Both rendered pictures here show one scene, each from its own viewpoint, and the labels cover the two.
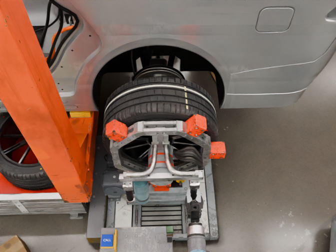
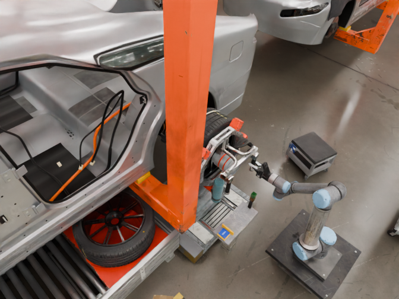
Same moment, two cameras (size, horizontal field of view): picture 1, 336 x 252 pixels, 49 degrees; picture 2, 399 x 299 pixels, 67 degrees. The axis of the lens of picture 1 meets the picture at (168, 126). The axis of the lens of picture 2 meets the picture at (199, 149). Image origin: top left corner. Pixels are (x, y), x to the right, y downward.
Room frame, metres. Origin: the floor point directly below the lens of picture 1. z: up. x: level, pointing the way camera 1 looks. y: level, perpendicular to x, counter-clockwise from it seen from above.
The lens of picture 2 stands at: (0.03, 1.46, 2.75)
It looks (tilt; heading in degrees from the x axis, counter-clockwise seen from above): 47 degrees down; 310
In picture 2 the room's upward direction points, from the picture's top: 5 degrees clockwise
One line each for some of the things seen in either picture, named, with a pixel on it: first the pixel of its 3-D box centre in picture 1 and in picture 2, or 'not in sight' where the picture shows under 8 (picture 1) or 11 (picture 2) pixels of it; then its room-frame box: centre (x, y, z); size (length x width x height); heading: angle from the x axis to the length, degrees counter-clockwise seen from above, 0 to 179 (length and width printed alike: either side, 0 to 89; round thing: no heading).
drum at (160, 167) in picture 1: (160, 163); (225, 162); (0.94, 0.04, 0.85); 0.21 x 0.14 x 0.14; 2
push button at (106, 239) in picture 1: (107, 240); (224, 233); (0.62, 0.36, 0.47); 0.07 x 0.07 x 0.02; 2
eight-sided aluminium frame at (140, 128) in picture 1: (160, 152); (219, 157); (1.01, 0.04, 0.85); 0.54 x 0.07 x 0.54; 92
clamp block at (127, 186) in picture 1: (128, 180); (227, 177); (0.80, 0.20, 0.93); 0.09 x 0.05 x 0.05; 2
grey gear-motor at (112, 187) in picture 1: (117, 168); not in sight; (1.20, 0.36, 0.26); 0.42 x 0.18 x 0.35; 2
